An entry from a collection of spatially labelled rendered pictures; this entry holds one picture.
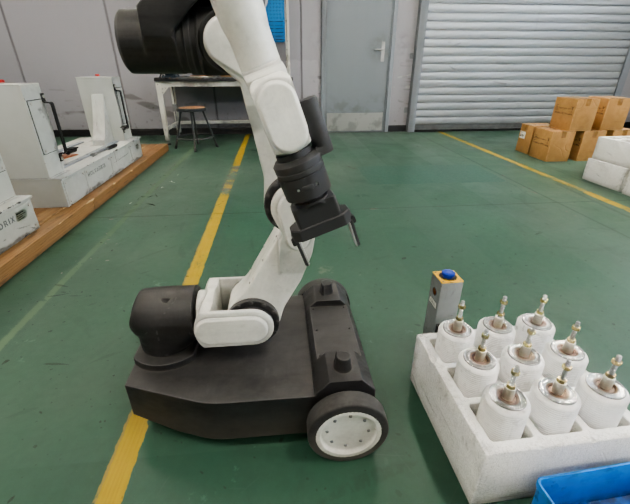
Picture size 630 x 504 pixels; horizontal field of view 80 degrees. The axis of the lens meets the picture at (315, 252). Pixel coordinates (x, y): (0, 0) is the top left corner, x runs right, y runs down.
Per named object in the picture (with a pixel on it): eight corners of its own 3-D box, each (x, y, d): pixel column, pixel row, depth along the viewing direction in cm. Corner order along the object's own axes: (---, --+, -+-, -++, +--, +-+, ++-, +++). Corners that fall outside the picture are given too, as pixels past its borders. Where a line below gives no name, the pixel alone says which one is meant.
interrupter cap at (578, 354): (554, 358, 92) (555, 356, 92) (546, 339, 99) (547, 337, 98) (589, 364, 90) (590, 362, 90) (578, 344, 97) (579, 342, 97)
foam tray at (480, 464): (469, 506, 85) (486, 455, 77) (409, 378, 119) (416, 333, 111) (623, 484, 89) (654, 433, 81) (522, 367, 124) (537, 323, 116)
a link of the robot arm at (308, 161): (281, 188, 63) (254, 122, 58) (275, 173, 73) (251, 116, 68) (343, 162, 63) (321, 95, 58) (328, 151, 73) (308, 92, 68)
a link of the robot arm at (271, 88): (277, 160, 60) (242, 73, 54) (272, 150, 68) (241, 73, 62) (314, 145, 60) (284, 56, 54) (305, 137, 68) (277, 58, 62)
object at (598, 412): (587, 464, 86) (615, 409, 78) (548, 431, 94) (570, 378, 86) (611, 448, 90) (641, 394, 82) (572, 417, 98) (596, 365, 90)
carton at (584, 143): (597, 160, 389) (607, 130, 375) (575, 161, 387) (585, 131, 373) (576, 154, 415) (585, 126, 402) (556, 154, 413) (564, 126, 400)
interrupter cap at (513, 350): (543, 354, 94) (544, 352, 93) (537, 371, 88) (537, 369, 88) (511, 341, 98) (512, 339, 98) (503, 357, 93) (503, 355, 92)
